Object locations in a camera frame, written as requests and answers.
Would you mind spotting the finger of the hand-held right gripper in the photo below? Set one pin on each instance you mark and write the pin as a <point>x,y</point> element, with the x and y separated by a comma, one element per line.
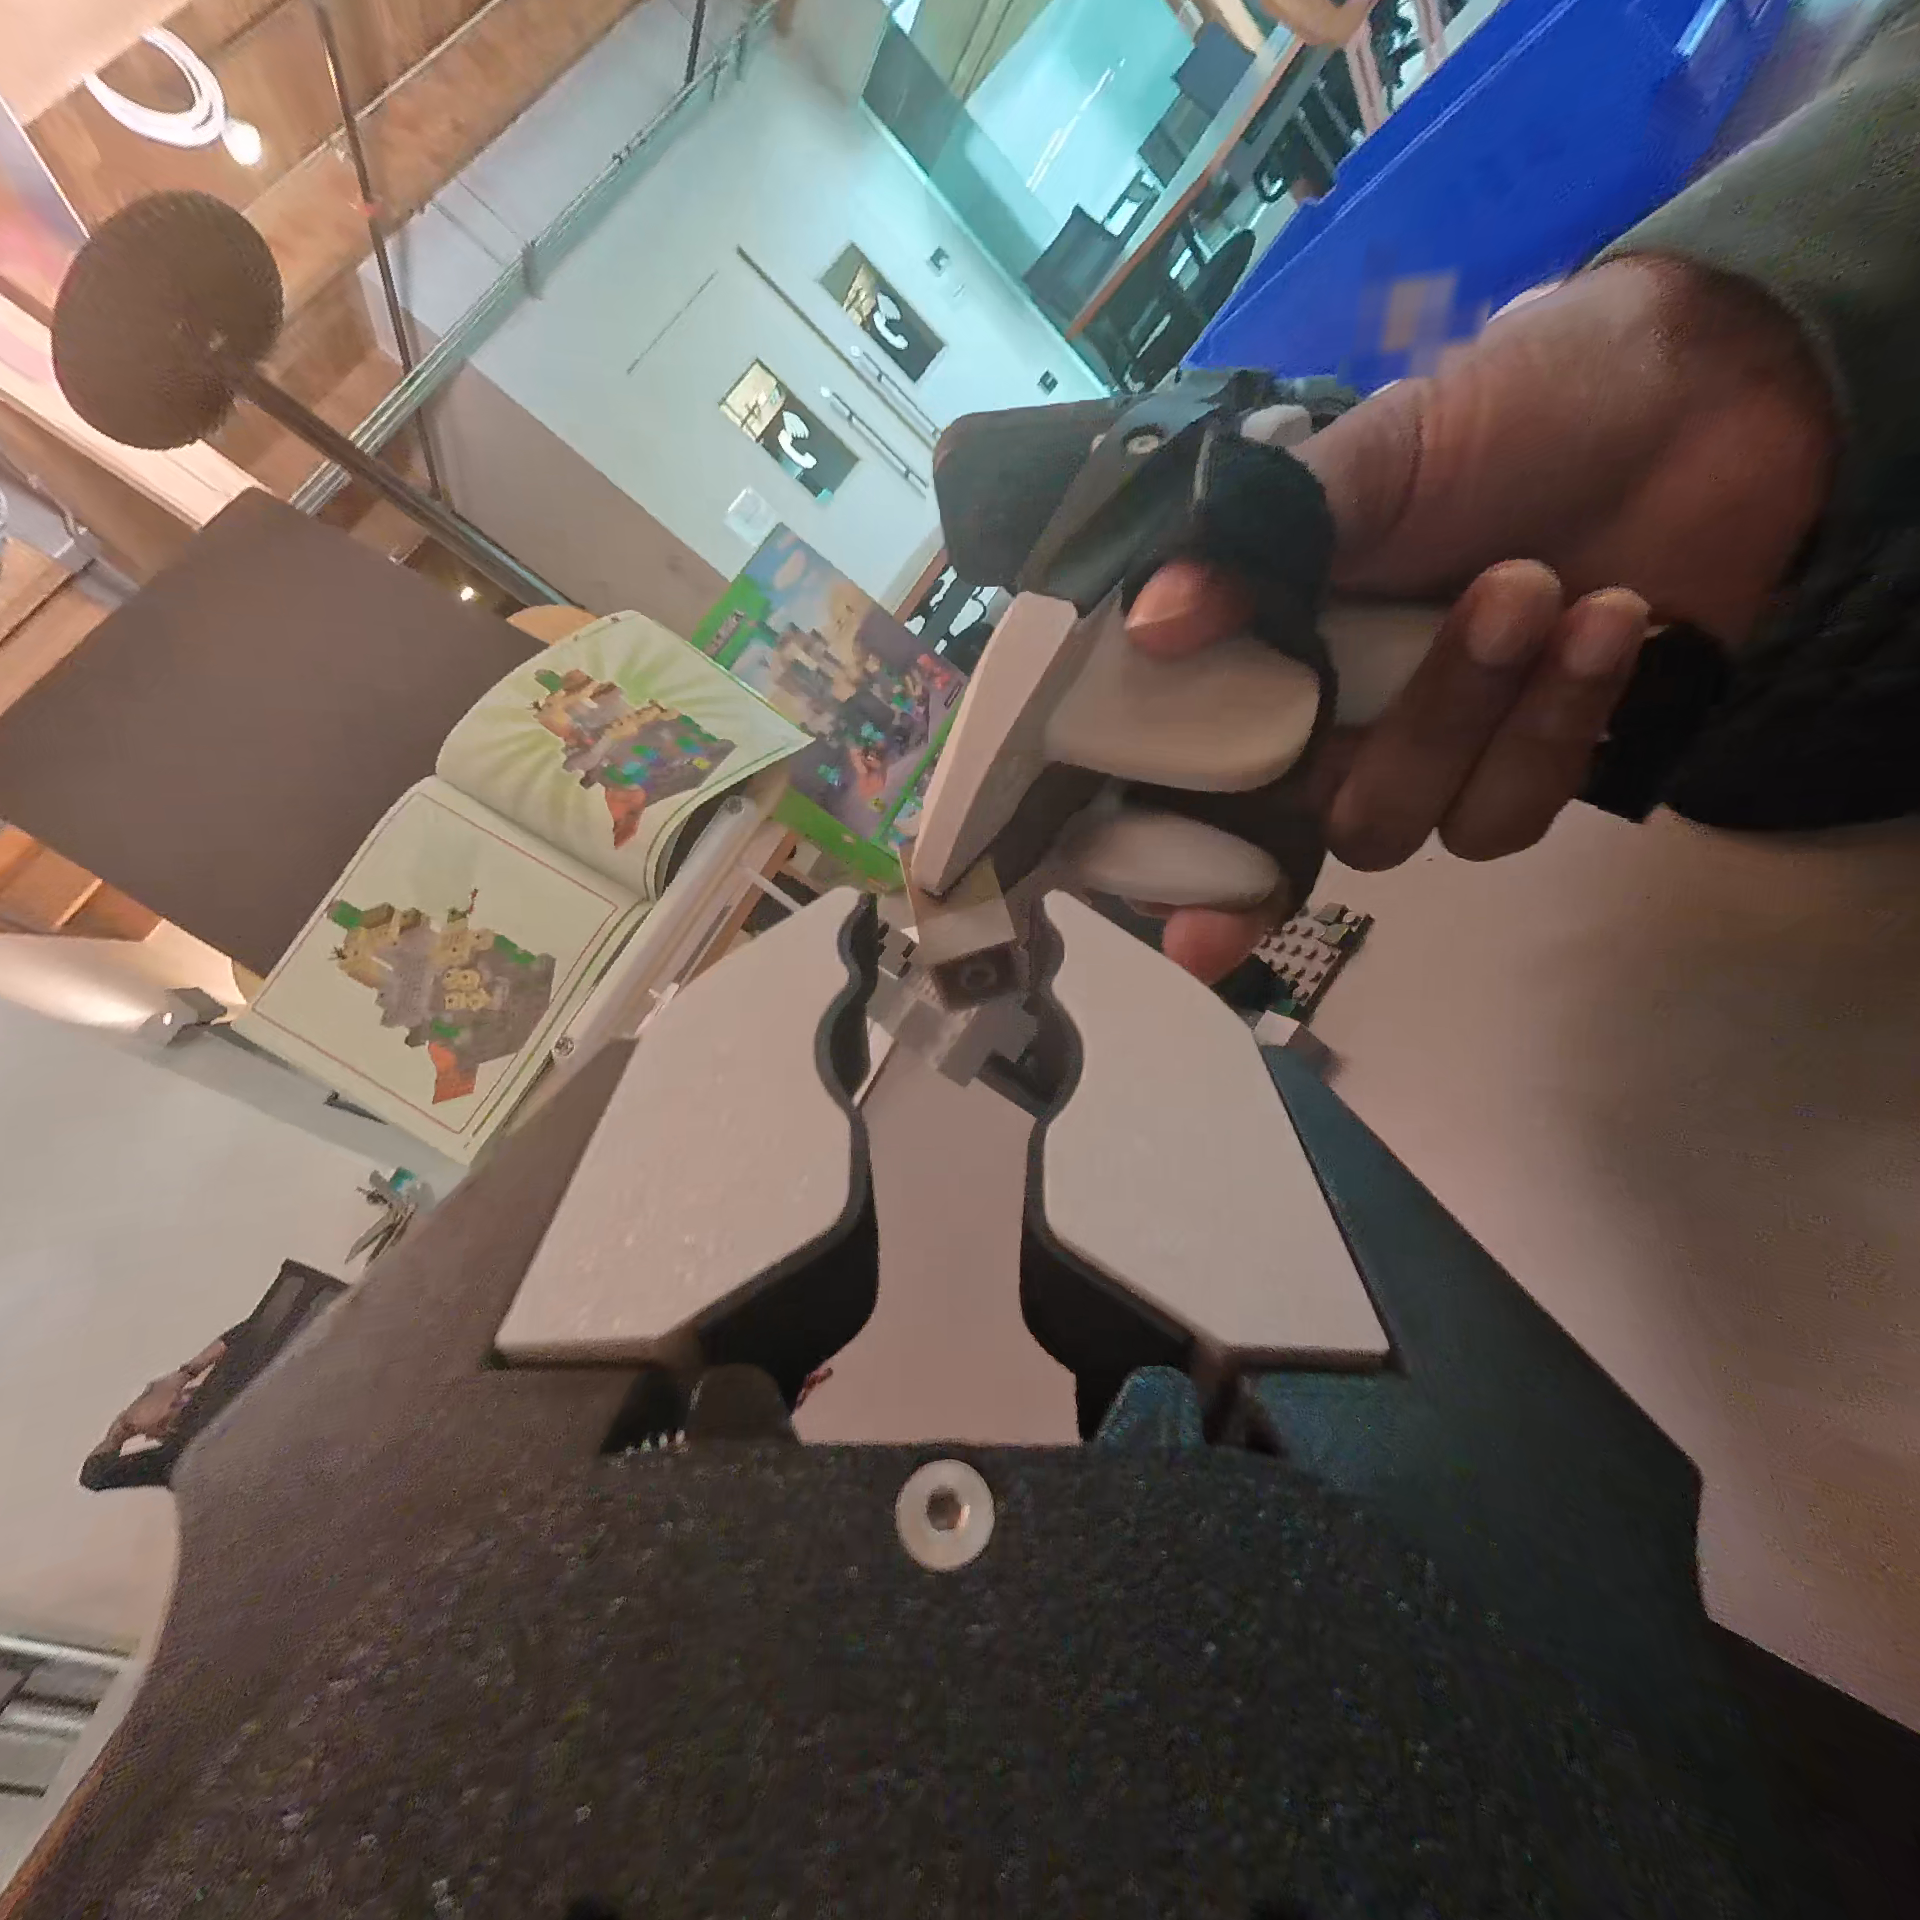
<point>992,749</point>

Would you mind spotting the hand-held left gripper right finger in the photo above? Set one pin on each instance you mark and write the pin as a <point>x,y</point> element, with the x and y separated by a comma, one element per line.
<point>1200,1199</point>

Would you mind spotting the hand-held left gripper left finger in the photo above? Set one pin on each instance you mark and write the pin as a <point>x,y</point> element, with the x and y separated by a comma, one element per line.
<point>707,1199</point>

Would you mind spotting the light grey toy brick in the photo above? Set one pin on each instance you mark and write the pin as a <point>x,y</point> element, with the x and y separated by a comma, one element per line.
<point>961,1042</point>

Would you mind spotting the grey desk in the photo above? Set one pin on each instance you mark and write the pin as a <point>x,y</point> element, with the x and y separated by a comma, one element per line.
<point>1575,1199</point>

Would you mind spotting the person's right hand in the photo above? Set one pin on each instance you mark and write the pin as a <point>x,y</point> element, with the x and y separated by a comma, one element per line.
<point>1575,453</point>

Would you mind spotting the printed toy box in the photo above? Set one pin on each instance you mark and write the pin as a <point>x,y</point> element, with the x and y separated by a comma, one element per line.
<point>857,675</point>

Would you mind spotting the black phone icon sign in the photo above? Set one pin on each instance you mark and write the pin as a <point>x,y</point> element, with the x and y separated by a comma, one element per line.
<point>788,429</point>
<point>885,312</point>

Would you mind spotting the wooden office table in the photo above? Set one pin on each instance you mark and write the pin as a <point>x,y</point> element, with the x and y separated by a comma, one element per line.
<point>1186,195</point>

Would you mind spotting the open instruction book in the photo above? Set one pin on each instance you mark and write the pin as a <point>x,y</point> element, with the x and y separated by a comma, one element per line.
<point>493,869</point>

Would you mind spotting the blue plastic bin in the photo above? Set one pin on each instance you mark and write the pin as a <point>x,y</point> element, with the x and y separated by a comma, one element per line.
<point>1500,151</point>

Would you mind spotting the dark flat panel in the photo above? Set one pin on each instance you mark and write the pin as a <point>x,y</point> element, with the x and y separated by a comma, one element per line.
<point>228,719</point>

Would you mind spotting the black round floor lamp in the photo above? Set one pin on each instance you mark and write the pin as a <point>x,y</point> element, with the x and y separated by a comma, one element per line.
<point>165,314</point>

